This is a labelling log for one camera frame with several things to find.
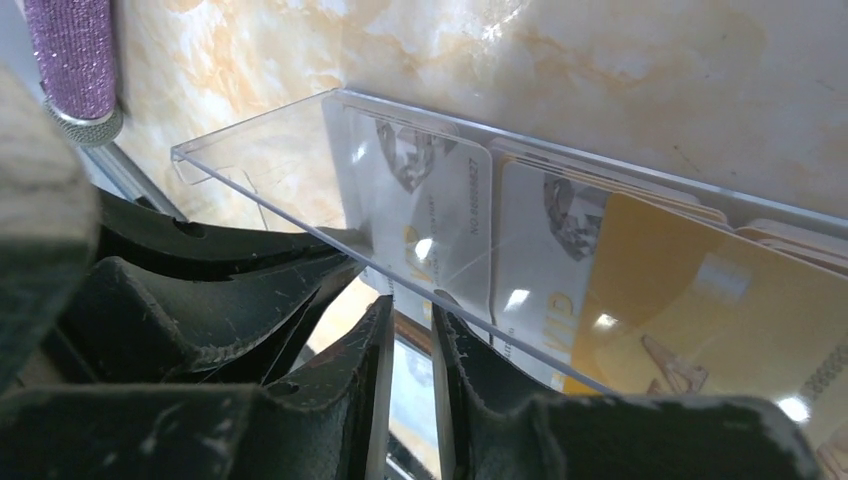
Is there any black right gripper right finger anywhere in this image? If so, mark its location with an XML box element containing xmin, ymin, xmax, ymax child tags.
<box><xmin>432</xmin><ymin>307</ymin><xmax>822</xmax><ymax>479</ymax></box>

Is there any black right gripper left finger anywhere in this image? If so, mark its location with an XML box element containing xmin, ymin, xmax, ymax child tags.
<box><xmin>1</xmin><ymin>296</ymin><xmax>394</xmax><ymax>479</ymax></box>

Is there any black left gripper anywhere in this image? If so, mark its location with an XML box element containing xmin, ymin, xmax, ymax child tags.
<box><xmin>1</xmin><ymin>66</ymin><xmax>361</xmax><ymax>390</ymax></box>

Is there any clear plastic card box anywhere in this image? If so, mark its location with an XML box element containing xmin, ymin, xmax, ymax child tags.
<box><xmin>172</xmin><ymin>89</ymin><xmax>847</xmax><ymax>479</ymax></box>

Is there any brown leather card holder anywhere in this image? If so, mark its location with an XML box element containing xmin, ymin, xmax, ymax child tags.
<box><xmin>388</xmin><ymin>311</ymin><xmax>442</xmax><ymax>479</ymax></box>

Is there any purple glitter microphone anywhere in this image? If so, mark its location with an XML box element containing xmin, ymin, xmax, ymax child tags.
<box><xmin>23</xmin><ymin>0</ymin><xmax>123</xmax><ymax>147</ymax></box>

